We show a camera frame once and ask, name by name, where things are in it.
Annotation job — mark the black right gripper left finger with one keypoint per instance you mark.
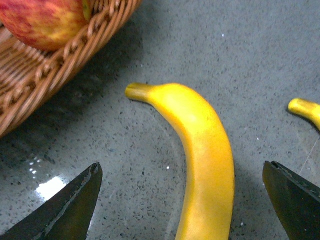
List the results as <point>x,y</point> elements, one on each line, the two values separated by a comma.
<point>66,215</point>

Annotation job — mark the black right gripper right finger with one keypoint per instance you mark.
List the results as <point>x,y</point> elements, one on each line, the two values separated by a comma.
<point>295,200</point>

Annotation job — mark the yellow banana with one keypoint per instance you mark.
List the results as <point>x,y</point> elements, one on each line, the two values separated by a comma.
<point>210,177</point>
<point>307,109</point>

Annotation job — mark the red yellow apple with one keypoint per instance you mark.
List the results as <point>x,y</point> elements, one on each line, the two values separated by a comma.
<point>45,24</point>

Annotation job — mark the yellow banana beside basket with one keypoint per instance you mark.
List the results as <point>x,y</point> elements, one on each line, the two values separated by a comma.
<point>307,109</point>

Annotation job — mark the brown wicker basket left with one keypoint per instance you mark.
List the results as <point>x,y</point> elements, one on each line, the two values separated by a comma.
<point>29,77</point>

